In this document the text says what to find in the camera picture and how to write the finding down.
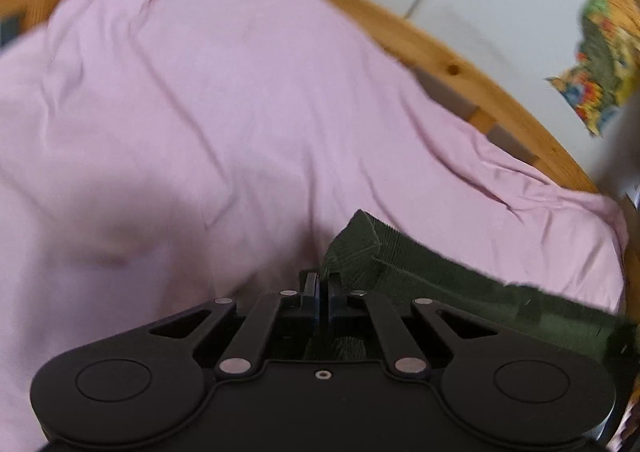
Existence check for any large colourful wall poster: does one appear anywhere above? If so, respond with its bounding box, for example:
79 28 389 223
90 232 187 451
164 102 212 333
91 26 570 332
544 0 640 139

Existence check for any wooden bed frame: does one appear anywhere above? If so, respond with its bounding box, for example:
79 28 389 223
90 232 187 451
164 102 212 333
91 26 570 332
0 0 601 195

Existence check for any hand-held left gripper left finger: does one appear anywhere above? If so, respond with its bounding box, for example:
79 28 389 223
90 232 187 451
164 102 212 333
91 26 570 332
147 272 321 381

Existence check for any dark green ribbed garment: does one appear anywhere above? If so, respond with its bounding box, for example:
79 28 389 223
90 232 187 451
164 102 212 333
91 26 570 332
300 209 640 383

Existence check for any pink bed sheet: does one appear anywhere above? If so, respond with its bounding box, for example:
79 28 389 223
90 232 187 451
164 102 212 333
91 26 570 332
0 0 629 452

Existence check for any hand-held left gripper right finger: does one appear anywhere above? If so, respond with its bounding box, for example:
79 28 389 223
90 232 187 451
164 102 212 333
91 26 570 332
325 274 502 381

